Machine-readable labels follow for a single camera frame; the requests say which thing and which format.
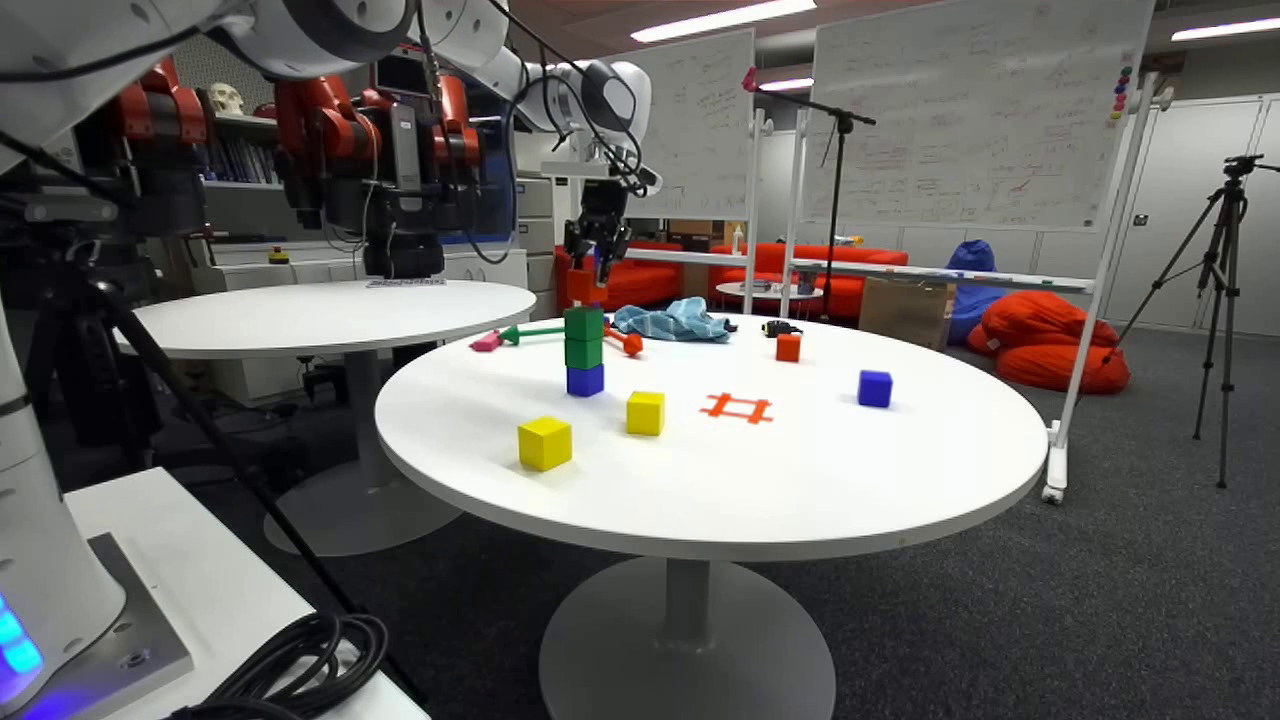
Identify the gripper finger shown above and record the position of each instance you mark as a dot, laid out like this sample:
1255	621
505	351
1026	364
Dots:
614	255
575	245

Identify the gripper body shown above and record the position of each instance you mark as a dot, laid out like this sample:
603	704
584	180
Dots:
603	205

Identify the orange block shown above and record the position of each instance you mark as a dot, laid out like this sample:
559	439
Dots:
788	348
581	288

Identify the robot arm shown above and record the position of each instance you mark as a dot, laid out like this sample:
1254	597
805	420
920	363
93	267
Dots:
40	560

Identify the green block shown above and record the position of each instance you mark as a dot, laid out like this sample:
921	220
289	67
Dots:
584	324
584	353

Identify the blue block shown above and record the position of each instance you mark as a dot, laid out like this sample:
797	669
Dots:
585	381
875	389

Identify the yellow block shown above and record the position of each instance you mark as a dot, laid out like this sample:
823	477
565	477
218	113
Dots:
545	444
645	413

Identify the grey drawer cabinet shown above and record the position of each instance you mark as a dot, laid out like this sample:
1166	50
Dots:
535	240

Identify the orange toy piece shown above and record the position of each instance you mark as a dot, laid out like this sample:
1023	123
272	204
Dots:
626	342

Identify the blue cloth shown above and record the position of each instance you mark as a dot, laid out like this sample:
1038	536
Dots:
675	322

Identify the green toy stick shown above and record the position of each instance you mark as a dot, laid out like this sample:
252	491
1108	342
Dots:
530	332

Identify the pink toy piece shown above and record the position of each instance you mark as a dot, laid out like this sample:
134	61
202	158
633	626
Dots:
485	342

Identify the small round coffee table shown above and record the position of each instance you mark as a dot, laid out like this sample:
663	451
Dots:
770	291

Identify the small black object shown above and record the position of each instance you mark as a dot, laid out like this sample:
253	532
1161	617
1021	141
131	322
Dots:
778	328

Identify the red and black robot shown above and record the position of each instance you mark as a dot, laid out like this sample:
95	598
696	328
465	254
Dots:
400	160

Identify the orange tape mark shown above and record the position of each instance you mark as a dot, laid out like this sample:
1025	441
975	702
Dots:
738	408

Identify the ceiling light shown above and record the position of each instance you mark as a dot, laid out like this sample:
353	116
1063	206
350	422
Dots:
720	20
1225	30

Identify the black microphone stand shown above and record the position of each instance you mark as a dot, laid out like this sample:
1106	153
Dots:
836	190

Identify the red sofa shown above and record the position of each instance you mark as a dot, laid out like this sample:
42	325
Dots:
850	270

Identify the white round table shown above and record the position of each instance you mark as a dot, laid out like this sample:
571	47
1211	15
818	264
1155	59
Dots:
330	315

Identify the yellow and red stop button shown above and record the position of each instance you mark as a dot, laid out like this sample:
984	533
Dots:
279	256

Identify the cardboard box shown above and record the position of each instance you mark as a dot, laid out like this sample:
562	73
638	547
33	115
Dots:
905	312

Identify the shelf with books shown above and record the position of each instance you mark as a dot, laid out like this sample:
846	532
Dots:
240	160

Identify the blue beanbag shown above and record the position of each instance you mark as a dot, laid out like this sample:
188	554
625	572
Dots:
970	275

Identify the skull model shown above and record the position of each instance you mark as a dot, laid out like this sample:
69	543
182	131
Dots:
226	99

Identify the large whiteboard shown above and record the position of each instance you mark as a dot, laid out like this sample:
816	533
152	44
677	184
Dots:
980	110

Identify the heap of orange beanbags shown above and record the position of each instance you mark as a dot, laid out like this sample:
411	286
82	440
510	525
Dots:
1050	345

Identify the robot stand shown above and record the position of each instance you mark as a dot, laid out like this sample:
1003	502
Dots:
200	580

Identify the row of coloured magnets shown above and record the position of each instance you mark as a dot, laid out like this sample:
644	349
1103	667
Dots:
1122	92

